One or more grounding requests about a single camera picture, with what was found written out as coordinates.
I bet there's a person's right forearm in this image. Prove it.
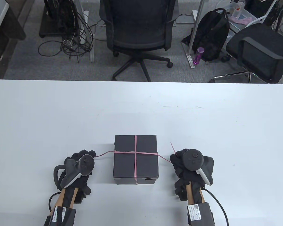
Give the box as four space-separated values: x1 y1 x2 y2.
185 181 205 205

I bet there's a black gift box base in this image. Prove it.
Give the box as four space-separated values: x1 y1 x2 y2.
115 177 155 185

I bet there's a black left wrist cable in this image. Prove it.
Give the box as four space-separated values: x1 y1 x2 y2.
49 193 62 211

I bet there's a grey left hand controller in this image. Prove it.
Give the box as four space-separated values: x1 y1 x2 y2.
53 155 95 189

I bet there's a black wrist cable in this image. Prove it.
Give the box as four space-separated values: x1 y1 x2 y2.
202 187 229 226
49 193 62 211

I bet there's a person's right hand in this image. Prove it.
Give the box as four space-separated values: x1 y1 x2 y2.
170 148 214 202

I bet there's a black left wrist bracket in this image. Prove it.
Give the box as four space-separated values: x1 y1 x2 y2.
74 188 91 203

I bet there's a purple water bottle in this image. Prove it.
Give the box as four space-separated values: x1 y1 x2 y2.
193 47 204 65

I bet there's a person's left hand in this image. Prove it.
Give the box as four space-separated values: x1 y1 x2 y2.
57 149 97 197

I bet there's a black chair with chrome base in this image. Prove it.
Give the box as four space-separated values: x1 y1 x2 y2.
209 23 283 84

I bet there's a pink bow ribbon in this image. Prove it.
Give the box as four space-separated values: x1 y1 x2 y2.
94 135 179 185

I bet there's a black mesh office chair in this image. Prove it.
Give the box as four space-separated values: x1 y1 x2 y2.
99 0 179 82

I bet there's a white power strip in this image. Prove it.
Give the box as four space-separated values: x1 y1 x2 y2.
80 11 89 44

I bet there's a white desk leg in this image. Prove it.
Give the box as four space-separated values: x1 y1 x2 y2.
75 0 95 63
176 0 207 69

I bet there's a tangle of black cables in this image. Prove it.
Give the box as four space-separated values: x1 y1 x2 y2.
38 0 95 63

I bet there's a black computer tower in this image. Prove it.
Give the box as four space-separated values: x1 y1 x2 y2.
39 0 80 38

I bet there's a grey hand controller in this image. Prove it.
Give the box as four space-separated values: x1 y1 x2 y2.
53 155 95 189
182 149 214 186

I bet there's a black gift box lid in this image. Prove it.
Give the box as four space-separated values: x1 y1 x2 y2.
113 135 159 178

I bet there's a clear plastic bin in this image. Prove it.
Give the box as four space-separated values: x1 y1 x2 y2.
228 0 261 26

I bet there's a grey right hand controller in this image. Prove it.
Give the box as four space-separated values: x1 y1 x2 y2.
182 149 214 186

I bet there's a black backpack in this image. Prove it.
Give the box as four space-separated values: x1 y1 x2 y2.
182 9 230 62

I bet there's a dark desk with white top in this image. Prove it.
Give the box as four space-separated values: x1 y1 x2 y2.
0 0 26 79

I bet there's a person's left forearm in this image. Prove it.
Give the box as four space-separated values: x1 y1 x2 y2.
48 187 79 210

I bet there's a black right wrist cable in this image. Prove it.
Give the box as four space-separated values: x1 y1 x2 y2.
202 187 229 226

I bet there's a pink cloth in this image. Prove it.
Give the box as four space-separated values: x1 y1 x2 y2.
231 16 253 25

